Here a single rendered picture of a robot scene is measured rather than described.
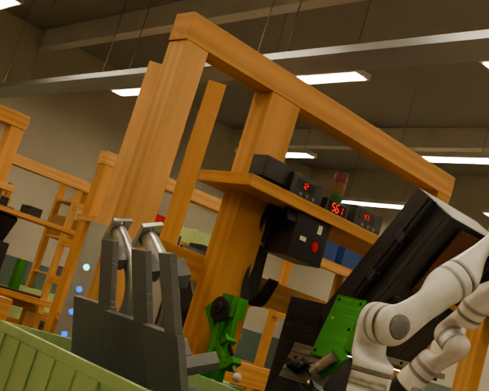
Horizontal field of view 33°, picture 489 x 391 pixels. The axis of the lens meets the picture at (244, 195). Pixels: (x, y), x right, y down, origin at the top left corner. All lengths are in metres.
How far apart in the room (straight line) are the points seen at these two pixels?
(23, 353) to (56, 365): 0.15
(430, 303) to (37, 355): 0.90
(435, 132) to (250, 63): 9.33
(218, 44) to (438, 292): 1.10
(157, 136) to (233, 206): 0.39
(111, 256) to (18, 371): 0.25
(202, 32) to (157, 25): 7.73
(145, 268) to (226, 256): 1.33
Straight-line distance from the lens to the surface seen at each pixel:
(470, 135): 11.57
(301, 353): 2.65
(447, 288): 1.95
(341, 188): 3.05
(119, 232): 1.56
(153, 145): 2.45
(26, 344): 1.48
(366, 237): 2.96
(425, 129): 12.06
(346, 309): 2.61
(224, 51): 2.62
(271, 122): 2.75
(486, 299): 2.16
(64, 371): 1.32
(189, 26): 2.55
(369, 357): 1.88
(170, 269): 1.20
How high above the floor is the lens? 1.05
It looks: 9 degrees up
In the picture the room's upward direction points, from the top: 17 degrees clockwise
